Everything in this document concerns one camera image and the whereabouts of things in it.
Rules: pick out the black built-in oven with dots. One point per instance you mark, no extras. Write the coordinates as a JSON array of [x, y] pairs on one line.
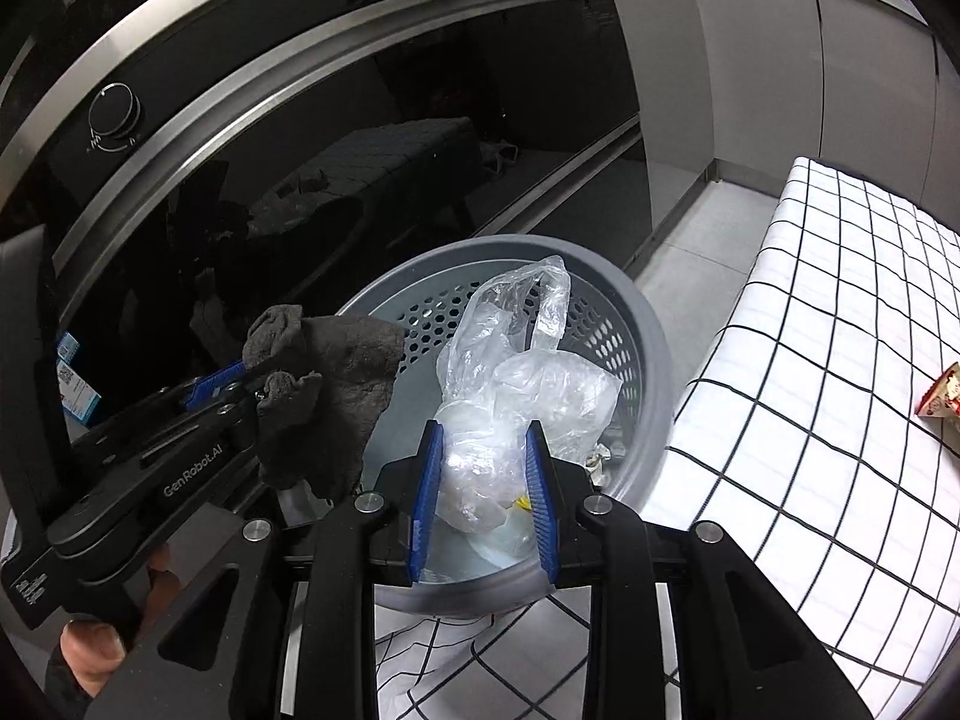
[[375, 90]]

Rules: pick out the dark grey cloth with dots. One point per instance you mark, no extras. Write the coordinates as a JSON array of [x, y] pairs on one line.
[[337, 390]]

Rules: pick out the blue and white sticker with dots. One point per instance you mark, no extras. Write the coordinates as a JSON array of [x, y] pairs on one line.
[[79, 379]]

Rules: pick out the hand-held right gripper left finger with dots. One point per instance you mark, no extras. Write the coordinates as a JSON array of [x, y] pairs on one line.
[[424, 510]]

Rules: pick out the person's left hand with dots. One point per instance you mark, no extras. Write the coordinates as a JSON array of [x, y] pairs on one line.
[[90, 652]]

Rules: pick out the black oven knob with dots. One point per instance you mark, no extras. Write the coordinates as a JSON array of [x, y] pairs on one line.
[[114, 111]]

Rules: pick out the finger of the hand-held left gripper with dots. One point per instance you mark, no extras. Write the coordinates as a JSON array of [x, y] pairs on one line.
[[241, 420], [217, 379]]

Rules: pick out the grey perforated plastic basket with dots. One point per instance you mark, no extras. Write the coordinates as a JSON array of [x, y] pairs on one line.
[[645, 360]]

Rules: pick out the red snack wrapper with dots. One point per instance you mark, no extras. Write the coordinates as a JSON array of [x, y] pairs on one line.
[[941, 397]]

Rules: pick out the grey kitchen cabinet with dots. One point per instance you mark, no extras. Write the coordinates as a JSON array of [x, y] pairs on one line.
[[750, 52]]

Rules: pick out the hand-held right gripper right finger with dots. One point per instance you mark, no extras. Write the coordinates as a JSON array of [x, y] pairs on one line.
[[541, 510]]

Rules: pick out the clear plastic bag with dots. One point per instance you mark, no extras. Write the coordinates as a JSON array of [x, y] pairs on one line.
[[525, 390]]

